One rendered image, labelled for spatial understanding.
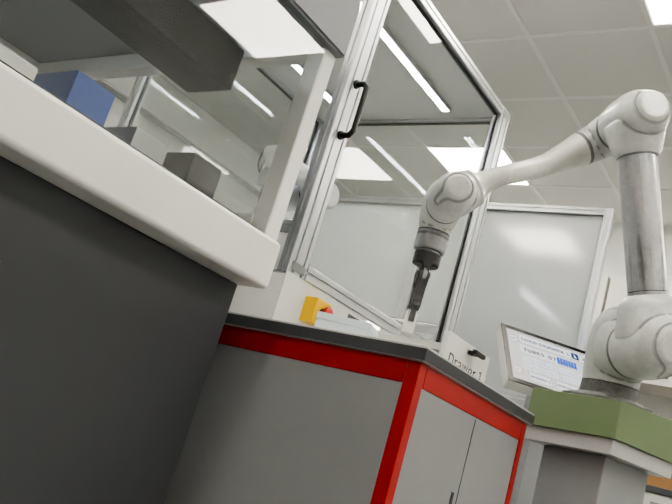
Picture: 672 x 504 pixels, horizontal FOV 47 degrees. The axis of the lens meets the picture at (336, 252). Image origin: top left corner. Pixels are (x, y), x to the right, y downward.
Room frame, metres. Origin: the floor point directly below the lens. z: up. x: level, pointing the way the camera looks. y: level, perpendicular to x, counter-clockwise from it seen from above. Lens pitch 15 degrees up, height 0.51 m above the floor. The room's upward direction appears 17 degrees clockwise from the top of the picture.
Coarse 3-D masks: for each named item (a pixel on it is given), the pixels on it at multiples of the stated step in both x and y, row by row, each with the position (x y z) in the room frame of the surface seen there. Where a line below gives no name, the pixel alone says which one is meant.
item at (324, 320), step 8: (320, 312) 1.71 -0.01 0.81; (320, 320) 1.71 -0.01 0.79; (328, 320) 1.70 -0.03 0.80; (336, 320) 1.69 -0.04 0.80; (344, 320) 1.69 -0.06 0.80; (352, 320) 1.68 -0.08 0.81; (328, 328) 1.70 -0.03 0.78; (336, 328) 1.69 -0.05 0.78; (344, 328) 1.69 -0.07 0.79; (352, 328) 1.68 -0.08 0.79; (360, 328) 1.68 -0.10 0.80; (368, 328) 1.67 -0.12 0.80; (376, 336) 1.74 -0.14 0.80
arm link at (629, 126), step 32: (640, 96) 1.79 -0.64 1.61; (608, 128) 1.90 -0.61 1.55; (640, 128) 1.81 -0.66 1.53; (640, 160) 1.85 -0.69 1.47; (640, 192) 1.86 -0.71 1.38; (640, 224) 1.87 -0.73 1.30; (640, 256) 1.88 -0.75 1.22; (640, 288) 1.89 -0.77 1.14; (640, 320) 1.86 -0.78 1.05; (608, 352) 2.02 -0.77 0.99; (640, 352) 1.86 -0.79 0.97
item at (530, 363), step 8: (528, 360) 2.85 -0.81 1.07; (536, 360) 2.87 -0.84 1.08; (528, 368) 2.82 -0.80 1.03; (536, 368) 2.84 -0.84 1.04; (544, 368) 2.85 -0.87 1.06; (552, 368) 2.87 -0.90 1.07; (560, 368) 2.88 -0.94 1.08; (552, 376) 2.84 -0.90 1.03; (560, 376) 2.85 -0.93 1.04; (568, 376) 2.87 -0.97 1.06; (576, 376) 2.88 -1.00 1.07; (576, 384) 2.85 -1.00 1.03
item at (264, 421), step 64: (256, 320) 1.70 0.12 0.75; (256, 384) 1.69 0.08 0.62; (320, 384) 1.59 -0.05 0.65; (384, 384) 1.50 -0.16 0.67; (448, 384) 1.56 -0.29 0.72; (192, 448) 1.76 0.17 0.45; (256, 448) 1.66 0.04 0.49; (320, 448) 1.56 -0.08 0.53; (384, 448) 1.48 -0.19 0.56; (448, 448) 1.62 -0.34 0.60; (512, 448) 1.89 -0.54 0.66
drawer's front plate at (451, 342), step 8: (448, 336) 2.06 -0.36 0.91; (456, 336) 2.10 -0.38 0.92; (448, 344) 2.07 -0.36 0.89; (456, 344) 2.11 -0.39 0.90; (464, 344) 2.14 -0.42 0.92; (440, 352) 2.07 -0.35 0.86; (448, 352) 2.08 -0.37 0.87; (456, 352) 2.11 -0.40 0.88; (464, 352) 2.15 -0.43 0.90; (464, 360) 2.16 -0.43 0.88; (472, 360) 2.20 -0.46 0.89; (480, 360) 2.24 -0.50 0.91; (488, 360) 2.29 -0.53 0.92; (472, 368) 2.21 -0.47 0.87; (480, 368) 2.25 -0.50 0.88
